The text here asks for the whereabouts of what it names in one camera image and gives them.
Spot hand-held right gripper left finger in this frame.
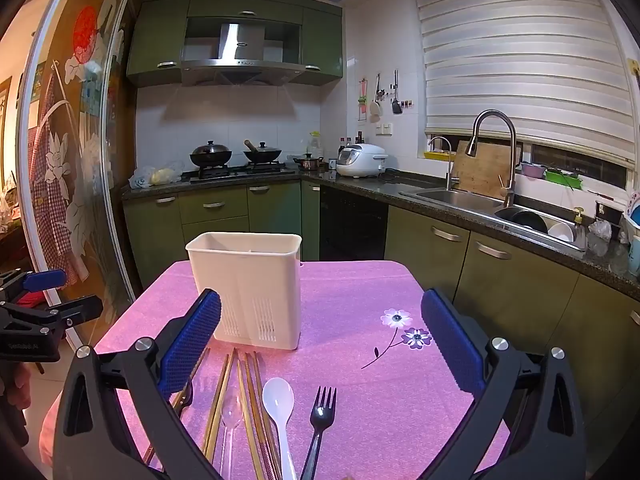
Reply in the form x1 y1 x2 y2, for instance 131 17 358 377
52 288 223 480

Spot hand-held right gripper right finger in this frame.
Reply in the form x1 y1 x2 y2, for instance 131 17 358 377
420 287 588 480

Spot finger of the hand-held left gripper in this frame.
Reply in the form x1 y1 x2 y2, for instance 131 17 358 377
0 269 68 302
0 295 104 336

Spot brown wooden chopstick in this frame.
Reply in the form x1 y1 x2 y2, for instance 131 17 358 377
203 351 232 456
210 350 237 463
142 347 211 466

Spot white plastic utensil holder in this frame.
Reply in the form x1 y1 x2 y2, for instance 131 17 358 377
185 231 303 351

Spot clear plastic spoon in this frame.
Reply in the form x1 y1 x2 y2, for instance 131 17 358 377
219 395 245 480

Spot light bamboo chopstick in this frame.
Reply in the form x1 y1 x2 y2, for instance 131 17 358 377
252 351 282 480
237 359 263 480
244 354 275 480

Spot white plastic spoon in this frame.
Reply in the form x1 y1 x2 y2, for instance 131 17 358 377
261 377 299 480

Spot black plastic fork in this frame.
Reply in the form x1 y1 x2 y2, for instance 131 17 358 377
299 385 338 480

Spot green base cabinet under sink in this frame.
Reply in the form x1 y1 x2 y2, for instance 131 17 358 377
385 205 640 461

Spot floral sliding door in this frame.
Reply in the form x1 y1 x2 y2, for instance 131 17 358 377
17 0 146 356

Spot pink floral tablecloth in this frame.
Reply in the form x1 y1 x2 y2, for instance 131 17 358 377
40 259 511 480

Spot green base cabinet with drawers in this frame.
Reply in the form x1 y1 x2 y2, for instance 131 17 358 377
122 180 321 291

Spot steel kitchen sink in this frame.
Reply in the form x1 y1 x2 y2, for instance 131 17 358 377
399 187 588 252

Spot black bowl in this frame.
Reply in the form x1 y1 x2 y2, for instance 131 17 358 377
510 210 550 235

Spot white plastic bags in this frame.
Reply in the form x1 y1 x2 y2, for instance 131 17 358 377
129 161 185 190

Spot black built-in dishwasher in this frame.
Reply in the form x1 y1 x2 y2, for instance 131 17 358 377
319 185 390 262

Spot white bowl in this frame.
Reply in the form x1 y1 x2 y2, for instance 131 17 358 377
547 221 576 243

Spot tall steel faucet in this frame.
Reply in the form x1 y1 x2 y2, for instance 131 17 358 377
465 109 517 208

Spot small steel faucet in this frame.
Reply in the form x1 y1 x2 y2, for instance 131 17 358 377
427 136 460 192

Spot soap dispenser bottle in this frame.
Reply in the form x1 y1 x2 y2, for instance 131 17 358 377
572 206 587 248

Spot wooden cutting board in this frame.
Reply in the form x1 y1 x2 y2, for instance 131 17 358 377
452 140 523 200

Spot black gas stove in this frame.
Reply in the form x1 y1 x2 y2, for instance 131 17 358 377
181 162 297 181

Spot black wok with lid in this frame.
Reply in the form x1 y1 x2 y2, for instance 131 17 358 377
189 141 234 168

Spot green plastic basin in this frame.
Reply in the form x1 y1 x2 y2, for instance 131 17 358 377
545 169 583 190

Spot white rice cooker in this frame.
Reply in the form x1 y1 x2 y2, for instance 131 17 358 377
336 143 389 179

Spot white hanging spatula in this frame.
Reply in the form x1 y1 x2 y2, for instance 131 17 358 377
369 74 384 116

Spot green upper kitchen cabinet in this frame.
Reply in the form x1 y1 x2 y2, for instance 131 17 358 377
126 0 346 88

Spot white window blind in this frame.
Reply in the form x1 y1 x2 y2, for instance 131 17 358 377
409 0 638 163

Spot steel range hood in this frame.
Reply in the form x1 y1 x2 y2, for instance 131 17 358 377
181 16 303 87

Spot black wok with wooden handle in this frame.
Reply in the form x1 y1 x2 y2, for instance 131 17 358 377
243 140 284 165

